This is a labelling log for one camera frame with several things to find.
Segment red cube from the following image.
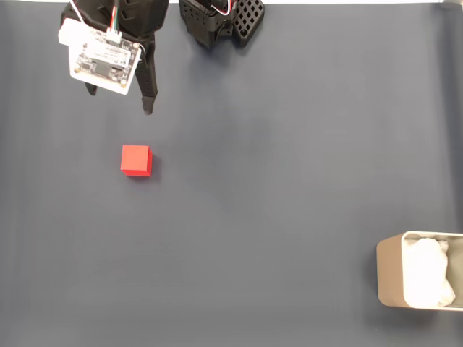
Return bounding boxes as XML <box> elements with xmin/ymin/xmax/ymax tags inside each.
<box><xmin>120</xmin><ymin>144</ymin><xmax>154</xmax><ymax>178</ymax></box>

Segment beige rounded box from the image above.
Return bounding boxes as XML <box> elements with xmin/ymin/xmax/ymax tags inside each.
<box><xmin>375</xmin><ymin>231</ymin><xmax>463</xmax><ymax>312</ymax></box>

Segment dark grey mat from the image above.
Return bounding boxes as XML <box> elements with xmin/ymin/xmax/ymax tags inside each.
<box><xmin>0</xmin><ymin>2</ymin><xmax>463</xmax><ymax>347</ymax></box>

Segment black camera cable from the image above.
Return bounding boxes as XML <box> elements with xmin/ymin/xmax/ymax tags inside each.
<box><xmin>106</xmin><ymin>0</ymin><xmax>123</xmax><ymax>43</ymax></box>

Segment white red servo cable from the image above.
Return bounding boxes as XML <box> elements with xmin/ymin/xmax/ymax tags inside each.
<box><xmin>211</xmin><ymin>0</ymin><xmax>237</xmax><ymax>17</ymax></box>
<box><xmin>68</xmin><ymin>0</ymin><xmax>87</xmax><ymax>25</ymax></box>

